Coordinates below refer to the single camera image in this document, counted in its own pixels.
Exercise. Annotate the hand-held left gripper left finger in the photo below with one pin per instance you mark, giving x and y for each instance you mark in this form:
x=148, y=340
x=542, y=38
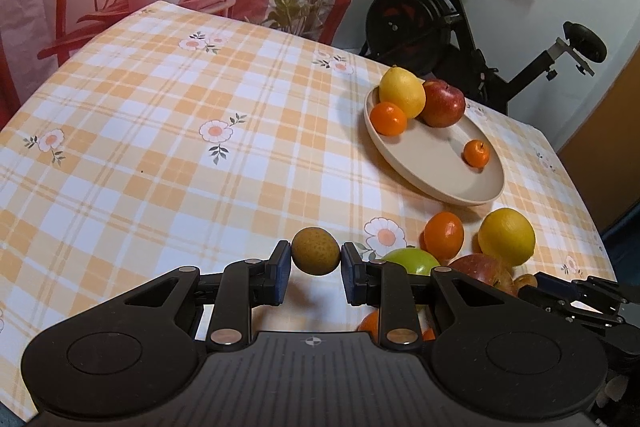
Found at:
x=280, y=274

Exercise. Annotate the checked floral tablecloth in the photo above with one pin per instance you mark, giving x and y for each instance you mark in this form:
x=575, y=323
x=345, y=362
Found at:
x=150, y=132

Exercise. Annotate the black exercise bike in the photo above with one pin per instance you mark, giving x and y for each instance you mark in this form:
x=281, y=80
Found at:
x=400, y=22

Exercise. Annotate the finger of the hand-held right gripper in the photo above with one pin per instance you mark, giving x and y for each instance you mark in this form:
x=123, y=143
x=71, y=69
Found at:
x=575, y=313
x=557, y=288

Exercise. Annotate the small mandarin orange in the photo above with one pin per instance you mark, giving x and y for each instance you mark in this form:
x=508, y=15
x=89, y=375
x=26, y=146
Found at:
x=476, y=153
x=389, y=118

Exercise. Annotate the brown wooden door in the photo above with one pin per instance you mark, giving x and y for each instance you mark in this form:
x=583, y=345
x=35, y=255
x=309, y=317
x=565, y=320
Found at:
x=610, y=147

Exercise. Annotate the large round orange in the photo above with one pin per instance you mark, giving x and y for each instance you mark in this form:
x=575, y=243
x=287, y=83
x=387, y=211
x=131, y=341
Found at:
x=371, y=323

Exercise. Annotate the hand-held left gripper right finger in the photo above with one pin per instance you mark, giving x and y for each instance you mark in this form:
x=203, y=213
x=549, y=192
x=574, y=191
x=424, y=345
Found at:
x=351, y=278

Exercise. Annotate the green apple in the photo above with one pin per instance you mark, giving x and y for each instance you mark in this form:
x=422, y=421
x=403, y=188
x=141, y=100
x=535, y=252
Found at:
x=415, y=259

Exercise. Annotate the oval orange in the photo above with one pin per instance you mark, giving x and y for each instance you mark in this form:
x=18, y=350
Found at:
x=443, y=234

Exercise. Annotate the red apple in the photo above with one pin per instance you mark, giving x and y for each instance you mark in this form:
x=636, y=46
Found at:
x=444, y=103
x=482, y=269

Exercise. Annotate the yellow lemon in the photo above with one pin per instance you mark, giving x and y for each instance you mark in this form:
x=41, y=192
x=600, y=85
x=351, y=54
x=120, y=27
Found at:
x=401, y=92
x=506, y=237

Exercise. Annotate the beige round plate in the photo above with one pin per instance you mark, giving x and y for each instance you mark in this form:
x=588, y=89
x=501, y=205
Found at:
x=440, y=157

